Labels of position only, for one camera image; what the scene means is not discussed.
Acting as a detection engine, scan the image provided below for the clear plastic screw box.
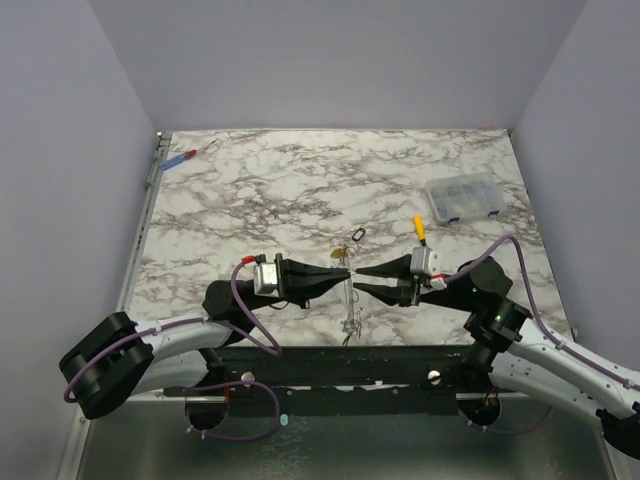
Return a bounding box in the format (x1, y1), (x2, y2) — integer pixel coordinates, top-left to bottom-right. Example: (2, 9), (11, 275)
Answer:
(425, 172), (506, 224)

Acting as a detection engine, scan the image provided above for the blue red screwdriver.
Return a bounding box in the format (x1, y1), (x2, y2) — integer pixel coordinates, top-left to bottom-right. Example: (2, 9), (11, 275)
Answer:
(159, 147), (207, 172)

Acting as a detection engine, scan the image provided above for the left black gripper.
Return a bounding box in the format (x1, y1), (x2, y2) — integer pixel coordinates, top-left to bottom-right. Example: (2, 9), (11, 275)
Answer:
(248, 253), (349, 312)

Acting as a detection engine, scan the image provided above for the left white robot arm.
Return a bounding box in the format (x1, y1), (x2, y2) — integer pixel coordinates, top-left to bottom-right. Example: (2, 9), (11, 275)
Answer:
(59, 254), (351, 419)

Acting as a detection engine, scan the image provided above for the yellow key tag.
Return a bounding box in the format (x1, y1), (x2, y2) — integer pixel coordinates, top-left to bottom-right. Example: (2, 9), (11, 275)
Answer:
(330, 247), (348, 260)

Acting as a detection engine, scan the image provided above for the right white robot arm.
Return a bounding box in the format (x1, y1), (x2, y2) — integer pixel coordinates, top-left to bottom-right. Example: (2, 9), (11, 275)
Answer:
(356, 255), (639, 458)

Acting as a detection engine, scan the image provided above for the left aluminium rail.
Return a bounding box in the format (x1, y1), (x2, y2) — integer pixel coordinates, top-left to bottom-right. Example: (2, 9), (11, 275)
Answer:
(115, 132), (173, 312)

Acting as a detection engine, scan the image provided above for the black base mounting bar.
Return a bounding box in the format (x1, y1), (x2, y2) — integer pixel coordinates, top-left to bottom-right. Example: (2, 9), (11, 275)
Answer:
(165, 345), (501, 424)

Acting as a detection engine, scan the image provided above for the yellow handled screwdriver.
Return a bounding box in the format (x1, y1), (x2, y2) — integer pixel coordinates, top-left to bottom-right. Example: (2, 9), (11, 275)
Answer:
(413, 215), (427, 248)

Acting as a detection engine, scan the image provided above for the large grey metal keyring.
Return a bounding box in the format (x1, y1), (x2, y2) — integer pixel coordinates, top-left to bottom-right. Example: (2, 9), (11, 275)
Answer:
(340, 246), (362, 347)

